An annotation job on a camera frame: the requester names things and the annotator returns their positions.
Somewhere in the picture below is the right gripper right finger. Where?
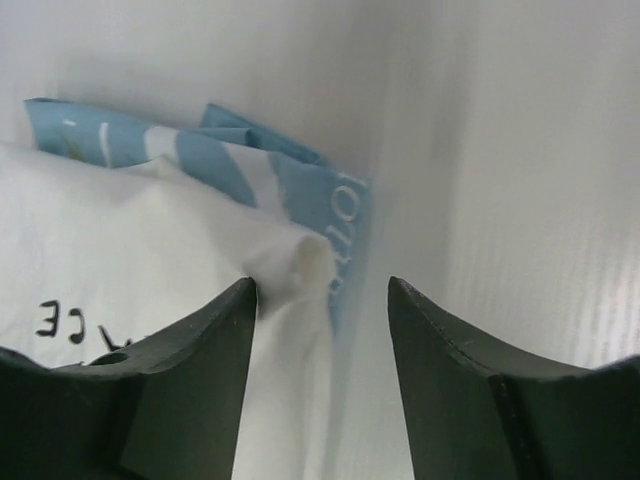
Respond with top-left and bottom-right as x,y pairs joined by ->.
387,277 -> 639,479

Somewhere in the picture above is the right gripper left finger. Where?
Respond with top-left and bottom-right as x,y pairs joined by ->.
1,278 -> 257,479

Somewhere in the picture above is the white t shirt flower print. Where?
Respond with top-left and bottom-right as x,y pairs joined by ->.
1,144 -> 334,479

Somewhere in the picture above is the blue printed t shirt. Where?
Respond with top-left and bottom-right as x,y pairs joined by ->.
25,98 -> 368,332

